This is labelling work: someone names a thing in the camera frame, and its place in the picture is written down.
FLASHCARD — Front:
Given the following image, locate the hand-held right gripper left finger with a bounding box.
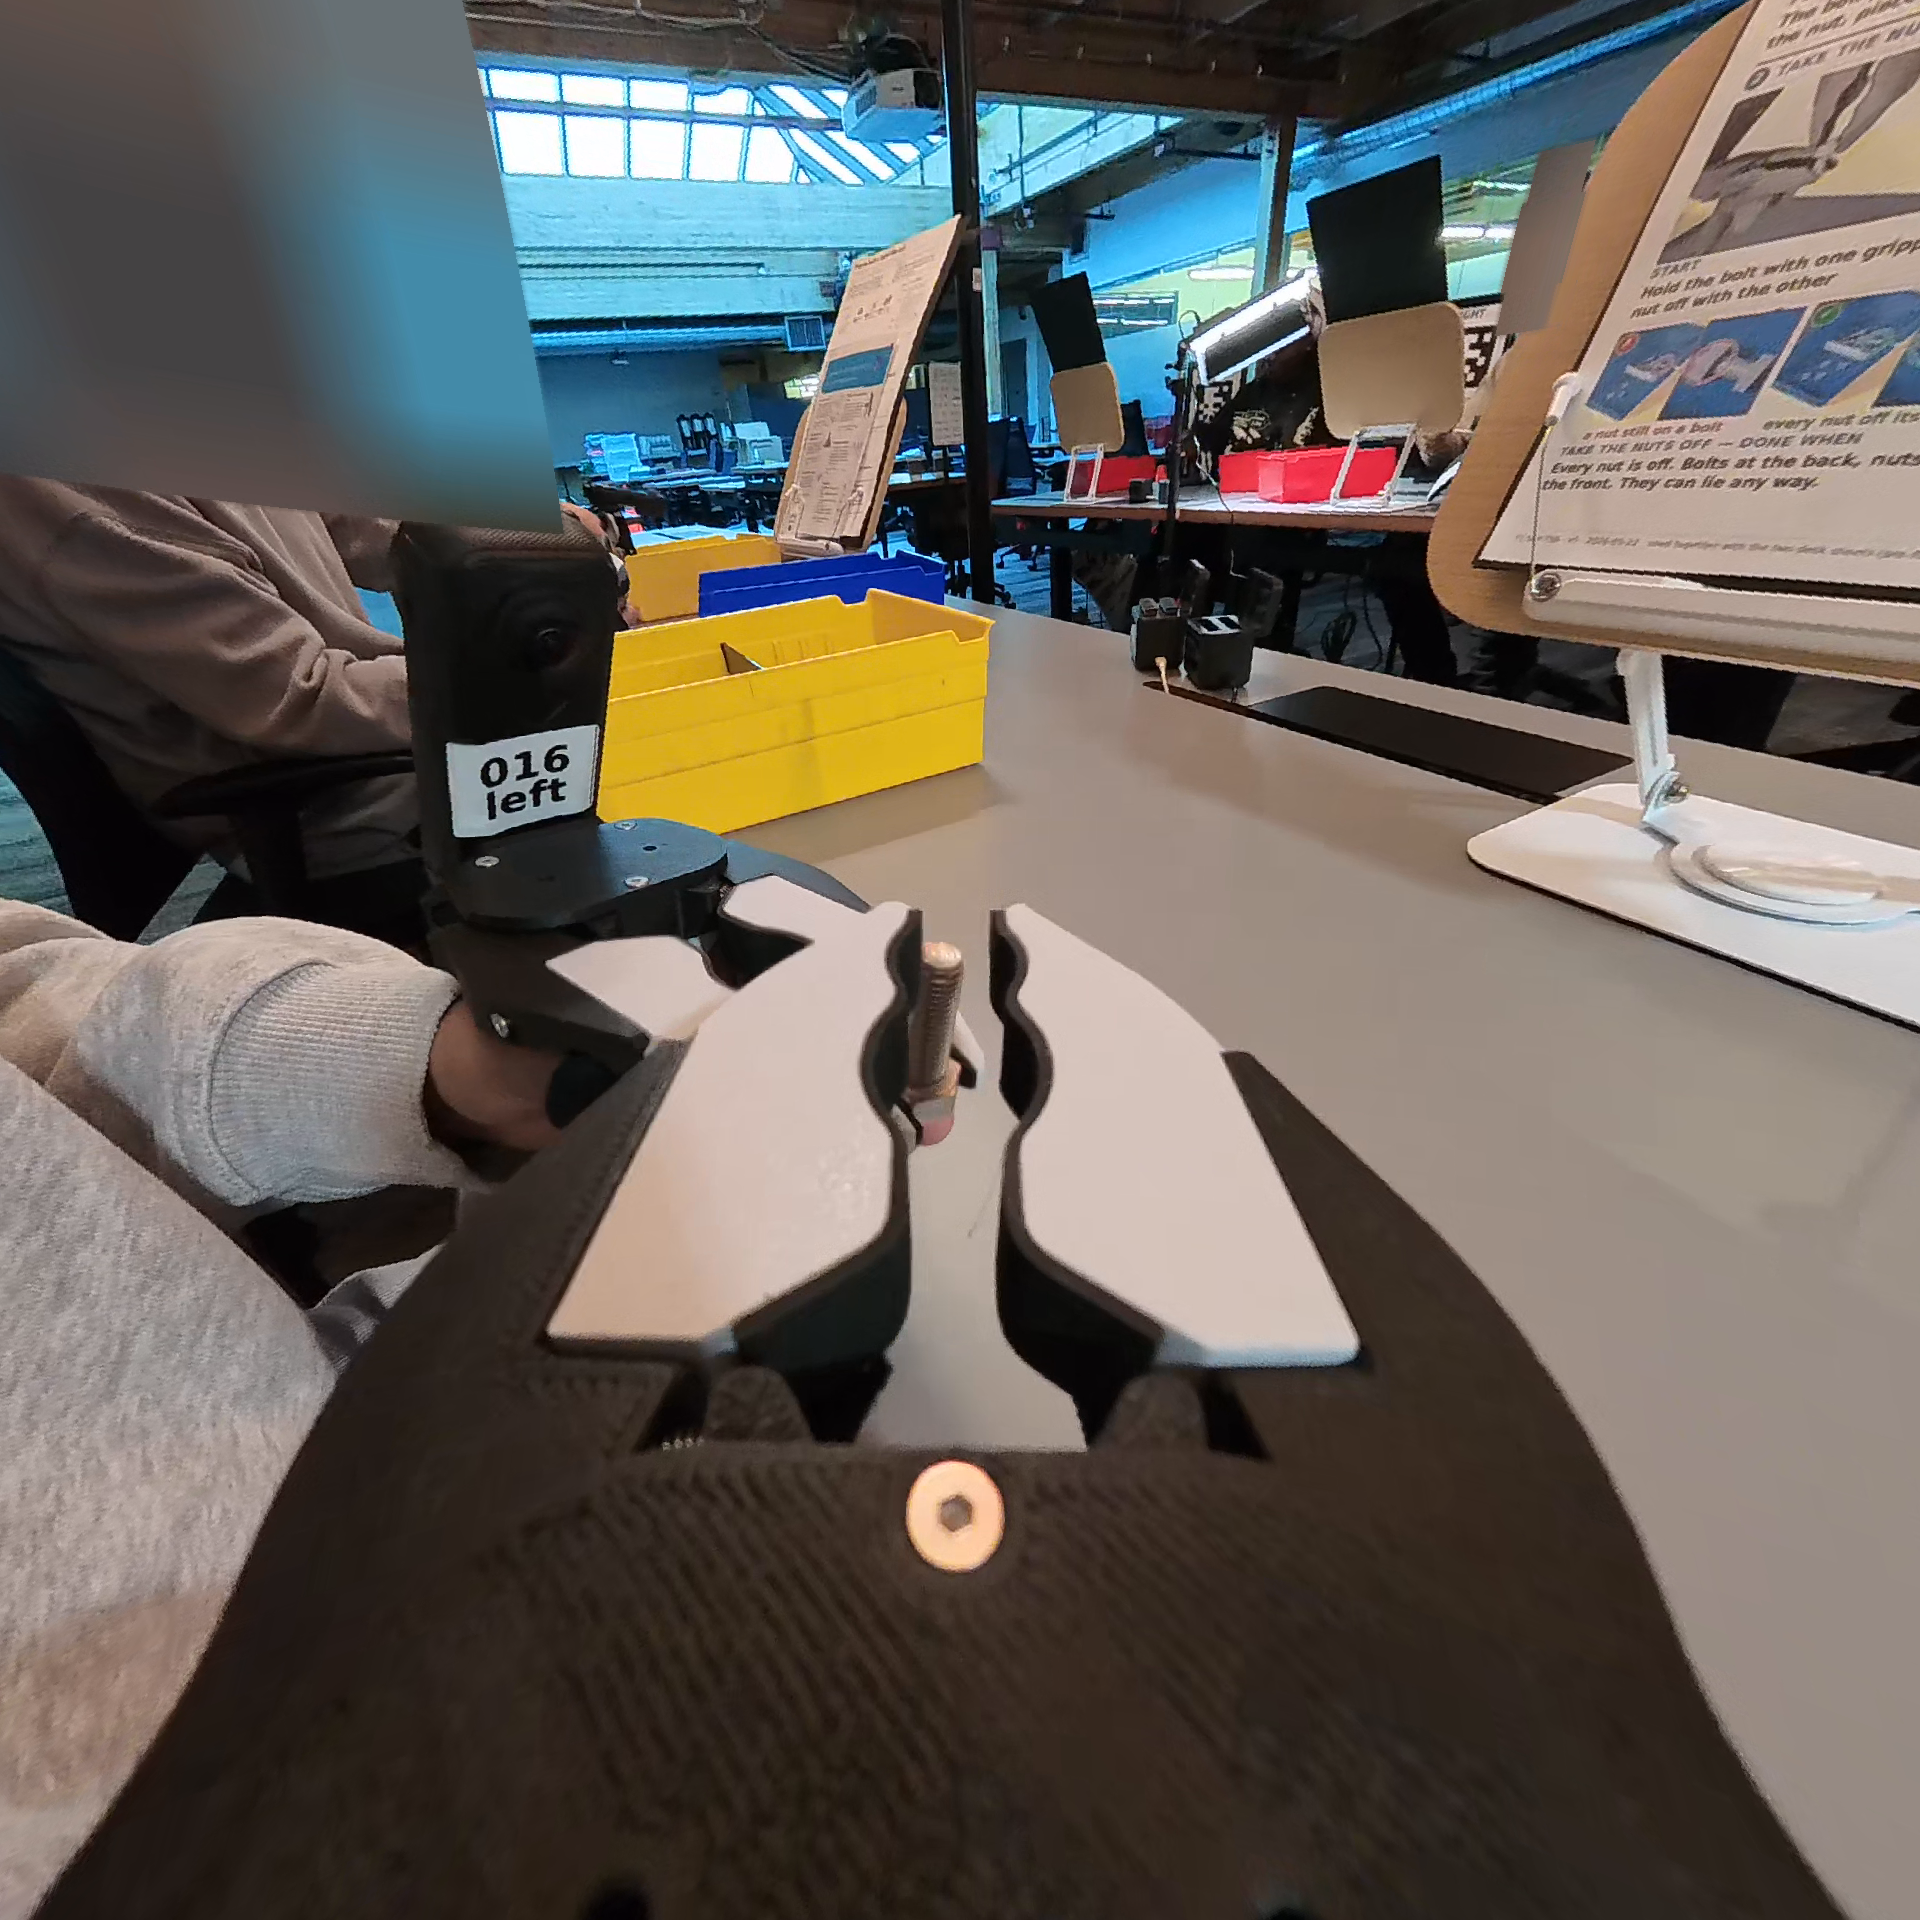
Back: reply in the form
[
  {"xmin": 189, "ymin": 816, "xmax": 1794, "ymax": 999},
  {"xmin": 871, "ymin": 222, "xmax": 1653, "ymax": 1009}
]
[{"xmin": 544, "ymin": 901, "xmax": 921, "ymax": 1374}]

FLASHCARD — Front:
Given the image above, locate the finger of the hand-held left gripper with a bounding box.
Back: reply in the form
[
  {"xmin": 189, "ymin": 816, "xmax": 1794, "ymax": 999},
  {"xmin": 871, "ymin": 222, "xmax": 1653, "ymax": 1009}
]
[
  {"xmin": 717, "ymin": 873, "xmax": 840, "ymax": 965},
  {"xmin": 546, "ymin": 933, "xmax": 739, "ymax": 1040}
]

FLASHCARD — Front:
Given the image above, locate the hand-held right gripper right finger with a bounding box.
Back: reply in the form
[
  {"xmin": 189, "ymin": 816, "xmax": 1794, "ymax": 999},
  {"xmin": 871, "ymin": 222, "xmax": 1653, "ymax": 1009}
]
[{"xmin": 986, "ymin": 903, "xmax": 1363, "ymax": 1374}]

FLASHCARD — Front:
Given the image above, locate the yellow divided plastic bin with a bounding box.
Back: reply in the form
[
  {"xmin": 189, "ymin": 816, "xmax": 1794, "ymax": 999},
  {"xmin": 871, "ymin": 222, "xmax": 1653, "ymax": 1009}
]
[{"xmin": 595, "ymin": 587, "xmax": 993, "ymax": 836}]

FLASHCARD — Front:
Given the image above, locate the steel hex bolt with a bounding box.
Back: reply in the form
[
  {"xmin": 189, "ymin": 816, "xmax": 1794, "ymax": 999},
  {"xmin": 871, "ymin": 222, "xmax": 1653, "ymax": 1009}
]
[{"xmin": 902, "ymin": 939, "xmax": 981, "ymax": 1145}]

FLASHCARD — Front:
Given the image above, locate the person's left forearm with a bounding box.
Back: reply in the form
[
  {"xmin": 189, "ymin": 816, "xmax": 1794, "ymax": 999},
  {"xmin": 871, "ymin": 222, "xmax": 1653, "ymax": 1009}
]
[{"xmin": 0, "ymin": 895, "xmax": 465, "ymax": 1209}]

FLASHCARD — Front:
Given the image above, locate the grey desk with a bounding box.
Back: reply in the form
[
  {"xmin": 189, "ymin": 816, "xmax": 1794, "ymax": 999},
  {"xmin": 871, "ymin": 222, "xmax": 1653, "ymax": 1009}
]
[{"xmin": 720, "ymin": 599, "xmax": 1920, "ymax": 1920}]

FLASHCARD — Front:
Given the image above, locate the person's left hand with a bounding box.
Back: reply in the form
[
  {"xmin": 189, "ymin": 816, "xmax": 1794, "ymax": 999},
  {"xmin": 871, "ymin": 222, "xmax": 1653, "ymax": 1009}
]
[{"xmin": 422, "ymin": 996, "xmax": 560, "ymax": 1157}]

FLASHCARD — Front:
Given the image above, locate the blue plastic bin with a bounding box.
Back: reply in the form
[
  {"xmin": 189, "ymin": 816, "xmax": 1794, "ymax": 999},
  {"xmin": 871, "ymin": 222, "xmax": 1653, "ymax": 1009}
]
[{"xmin": 696, "ymin": 545, "xmax": 950, "ymax": 620}]

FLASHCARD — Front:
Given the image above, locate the tan document board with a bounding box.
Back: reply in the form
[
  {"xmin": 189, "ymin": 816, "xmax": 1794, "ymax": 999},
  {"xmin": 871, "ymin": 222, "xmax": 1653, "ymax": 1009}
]
[{"xmin": 773, "ymin": 217, "xmax": 965, "ymax": 548}]

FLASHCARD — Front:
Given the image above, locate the black office chair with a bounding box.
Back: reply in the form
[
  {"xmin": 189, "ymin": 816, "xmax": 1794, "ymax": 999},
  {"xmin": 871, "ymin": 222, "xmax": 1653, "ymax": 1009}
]
[{"xmin": 0, "ymin": 660, "xmax": 430, "ymax": 947}]

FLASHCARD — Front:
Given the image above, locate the white document stand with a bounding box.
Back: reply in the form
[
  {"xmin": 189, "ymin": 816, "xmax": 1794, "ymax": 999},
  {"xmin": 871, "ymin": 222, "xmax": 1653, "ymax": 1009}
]
[{"xmin": 1467, "ymin": 566, "xmax": 1920, "ymax": 1032}]

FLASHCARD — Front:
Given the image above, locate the black steel column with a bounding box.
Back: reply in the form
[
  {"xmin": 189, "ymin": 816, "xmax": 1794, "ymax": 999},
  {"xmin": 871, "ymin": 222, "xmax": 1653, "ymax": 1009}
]
[{"xmin": 941, "ymin": 0, "xmax": 984, "ymax": 600}]

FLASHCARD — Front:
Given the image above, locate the rounded tan board on stand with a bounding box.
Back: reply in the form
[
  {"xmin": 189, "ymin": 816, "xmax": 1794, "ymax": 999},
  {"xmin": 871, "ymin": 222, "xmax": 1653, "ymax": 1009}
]
[
  {"xmin": 1317, "ymin": 300, "xmax": 1467, "ymax": 495},
  {"xmin": 1048, "ymin": 359, "xmax": 1127, "ymax": 504}
]

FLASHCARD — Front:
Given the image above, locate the wooden-top office table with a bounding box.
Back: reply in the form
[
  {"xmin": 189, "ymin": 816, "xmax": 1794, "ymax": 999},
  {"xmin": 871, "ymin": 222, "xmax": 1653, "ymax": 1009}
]
[{"xmin": 990, "ymin": 487, "xmax": 1441, "ymax": 633}]

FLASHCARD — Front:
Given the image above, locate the ceiling projector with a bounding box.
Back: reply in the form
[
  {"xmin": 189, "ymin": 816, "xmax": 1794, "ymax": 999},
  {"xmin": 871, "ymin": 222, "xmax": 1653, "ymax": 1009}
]
[{"xmin": 839, "ymin": 37, "xmax": 946, "ymax": 144}]

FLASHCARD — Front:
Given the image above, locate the person's grey sweater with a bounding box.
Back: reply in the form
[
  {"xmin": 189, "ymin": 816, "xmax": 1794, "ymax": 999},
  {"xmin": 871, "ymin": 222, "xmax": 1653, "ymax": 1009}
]
[{"xmin": 0, "ymin": 1048, "xmax": 338, "ymax": 1905}]

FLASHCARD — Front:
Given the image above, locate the LED light bar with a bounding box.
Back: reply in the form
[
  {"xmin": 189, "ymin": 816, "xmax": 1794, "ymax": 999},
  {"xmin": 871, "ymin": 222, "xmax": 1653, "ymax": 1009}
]
[{"xmin": 1183, "ymin": 277, "xmax": 1320, "ymax": 384}]

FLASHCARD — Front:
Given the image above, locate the instruction sheet on wooden board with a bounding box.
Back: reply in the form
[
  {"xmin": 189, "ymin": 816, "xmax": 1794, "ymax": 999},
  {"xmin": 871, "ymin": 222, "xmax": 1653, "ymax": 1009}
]
[{"xmin": 1424, "ymin": 0, "xmax": 1920, "ymax": 684}]

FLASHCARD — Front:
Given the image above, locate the printed instruction sheet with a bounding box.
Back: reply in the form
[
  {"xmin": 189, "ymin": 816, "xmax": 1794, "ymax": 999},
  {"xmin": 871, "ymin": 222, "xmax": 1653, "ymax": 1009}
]
[{"xmin": 1475, "ymin": 0, "xmax": 1920, "ymax": 579}]

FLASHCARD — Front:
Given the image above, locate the black desk cable cover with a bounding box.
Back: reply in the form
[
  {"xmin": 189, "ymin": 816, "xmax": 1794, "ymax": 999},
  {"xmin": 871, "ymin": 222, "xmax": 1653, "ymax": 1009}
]
[{"xmin": 1168, "ymin": 686, "xmax": 1631, "ymax": 806}]

